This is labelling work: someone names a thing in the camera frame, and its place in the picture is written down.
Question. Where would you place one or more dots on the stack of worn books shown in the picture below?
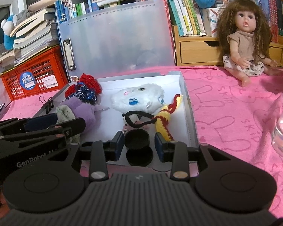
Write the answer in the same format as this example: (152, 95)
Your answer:
(33, 37)

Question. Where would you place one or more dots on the blue patterned fabric pouch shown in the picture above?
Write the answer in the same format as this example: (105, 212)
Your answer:
(86, 94)

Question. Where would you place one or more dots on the yellow red crochet piece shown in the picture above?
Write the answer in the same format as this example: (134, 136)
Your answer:
(164, 122)

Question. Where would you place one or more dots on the white fluffy plush toy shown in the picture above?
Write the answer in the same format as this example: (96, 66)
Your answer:
(136, 96)

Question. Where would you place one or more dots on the grey cloth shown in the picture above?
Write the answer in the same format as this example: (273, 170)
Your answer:
(23, 16)

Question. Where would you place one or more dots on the silver cardboard box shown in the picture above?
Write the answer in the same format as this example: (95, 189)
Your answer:
(108, 124)

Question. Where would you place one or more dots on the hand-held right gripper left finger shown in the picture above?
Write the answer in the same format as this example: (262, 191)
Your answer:
(119, 146)

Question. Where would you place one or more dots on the grey green fabric pouch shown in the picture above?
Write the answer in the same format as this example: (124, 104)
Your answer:
(64, 114)

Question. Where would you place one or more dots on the wooden drawer organizer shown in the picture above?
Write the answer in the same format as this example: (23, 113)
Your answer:
(195, 51)

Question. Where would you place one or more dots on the blue white cat plush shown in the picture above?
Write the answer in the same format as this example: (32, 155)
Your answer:
(8, 35)

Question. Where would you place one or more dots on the red plastic crate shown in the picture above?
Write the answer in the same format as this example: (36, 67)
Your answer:
(11, 84)

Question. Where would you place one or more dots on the black round lid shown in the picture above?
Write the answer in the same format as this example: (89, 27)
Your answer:
(140, 157)
(136, 140)

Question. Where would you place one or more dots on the translucent plastic file case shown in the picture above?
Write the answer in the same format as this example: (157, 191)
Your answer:
(118, 37)

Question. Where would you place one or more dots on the black binder clip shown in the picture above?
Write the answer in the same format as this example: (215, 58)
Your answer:
(48, 104)

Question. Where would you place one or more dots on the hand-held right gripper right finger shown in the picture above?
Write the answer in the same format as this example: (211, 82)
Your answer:
(160, 148)

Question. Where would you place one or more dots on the pink printed towel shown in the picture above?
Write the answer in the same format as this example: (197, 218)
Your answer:
(226, 122)

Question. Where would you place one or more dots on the row of upright books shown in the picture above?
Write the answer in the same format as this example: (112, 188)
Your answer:
(179, 9)

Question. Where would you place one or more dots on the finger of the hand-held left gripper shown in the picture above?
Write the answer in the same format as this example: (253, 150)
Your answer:
(40, 121)
(70, 127)

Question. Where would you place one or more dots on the brown haired baby doll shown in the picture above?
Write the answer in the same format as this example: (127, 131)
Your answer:
(241, 42)

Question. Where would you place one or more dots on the purple plush toy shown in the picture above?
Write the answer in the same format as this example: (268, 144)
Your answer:
(85, 110)

